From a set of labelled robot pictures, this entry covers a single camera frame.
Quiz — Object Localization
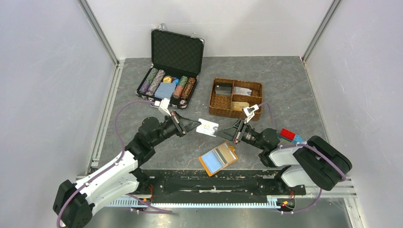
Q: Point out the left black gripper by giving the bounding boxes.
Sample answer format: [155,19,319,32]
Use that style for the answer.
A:
[150,110,202,147]

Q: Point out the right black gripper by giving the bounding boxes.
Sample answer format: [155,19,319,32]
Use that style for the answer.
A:
[214,118,266,151]

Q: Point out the white VIP card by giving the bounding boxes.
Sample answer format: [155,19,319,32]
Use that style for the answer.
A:
[196,118,219,137]
[233,86,252,93]

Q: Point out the orange card holder wallet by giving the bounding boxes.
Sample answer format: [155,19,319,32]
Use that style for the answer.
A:
[198,142,238,177]

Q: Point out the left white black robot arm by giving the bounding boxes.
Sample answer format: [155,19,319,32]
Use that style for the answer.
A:
[53,111,201,228]

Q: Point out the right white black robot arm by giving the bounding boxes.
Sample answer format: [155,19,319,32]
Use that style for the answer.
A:
[215,119,353,194]

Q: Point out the tan card in basket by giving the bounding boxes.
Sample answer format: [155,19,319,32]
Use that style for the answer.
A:
[230,101,250,111]

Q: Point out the blue playing card deck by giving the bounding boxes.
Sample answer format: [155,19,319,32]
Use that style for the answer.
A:
[154,82,176,99]

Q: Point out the white card in basket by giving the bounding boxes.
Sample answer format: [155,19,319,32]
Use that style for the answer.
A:
[233,91,251,96]

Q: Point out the black card deck box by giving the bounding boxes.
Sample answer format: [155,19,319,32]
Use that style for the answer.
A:
[214,82,233,96]

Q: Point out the green orange chip stack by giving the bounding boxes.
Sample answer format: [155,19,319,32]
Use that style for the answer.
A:
[173,76,188,99]

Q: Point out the woven brown basket tray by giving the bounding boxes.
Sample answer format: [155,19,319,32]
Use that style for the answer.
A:
[209,78,263,119]

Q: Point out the brown black chip stack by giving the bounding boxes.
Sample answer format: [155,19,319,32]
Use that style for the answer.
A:
[181,77,196,99]

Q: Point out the yellow blue loose chips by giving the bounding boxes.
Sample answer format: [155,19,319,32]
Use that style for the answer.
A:
[162,76,180,85]

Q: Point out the red blue toy block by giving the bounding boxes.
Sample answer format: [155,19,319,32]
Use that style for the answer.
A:
[279,128,304,144]

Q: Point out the purple green chip stack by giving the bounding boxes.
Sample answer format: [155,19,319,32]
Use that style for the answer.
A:
[139,68,158,94]

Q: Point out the pink grey chip stack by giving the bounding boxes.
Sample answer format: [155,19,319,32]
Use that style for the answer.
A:
[146,69,165,96]

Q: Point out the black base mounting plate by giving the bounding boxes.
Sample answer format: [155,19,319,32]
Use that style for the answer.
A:
[131,169,306,205]

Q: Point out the black poker chip case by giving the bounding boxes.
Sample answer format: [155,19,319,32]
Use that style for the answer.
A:
[135,24,204,109]

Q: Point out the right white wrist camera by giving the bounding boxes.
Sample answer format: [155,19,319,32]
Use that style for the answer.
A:
[242,104,259,124]

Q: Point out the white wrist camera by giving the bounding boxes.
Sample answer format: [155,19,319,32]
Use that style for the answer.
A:
[242,104,259,124]
[154,98,171,116]

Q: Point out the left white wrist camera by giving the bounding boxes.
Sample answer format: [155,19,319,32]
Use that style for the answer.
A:
[154,98,171,116]

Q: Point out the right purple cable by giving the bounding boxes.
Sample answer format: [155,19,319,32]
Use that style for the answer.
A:
[258,102,347,215]

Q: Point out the purple cable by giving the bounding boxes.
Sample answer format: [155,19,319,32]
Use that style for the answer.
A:
[57,100,157,228]
[258,102,347,215]

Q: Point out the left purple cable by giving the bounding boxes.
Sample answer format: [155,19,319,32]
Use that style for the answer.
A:
[57,100,157,228]

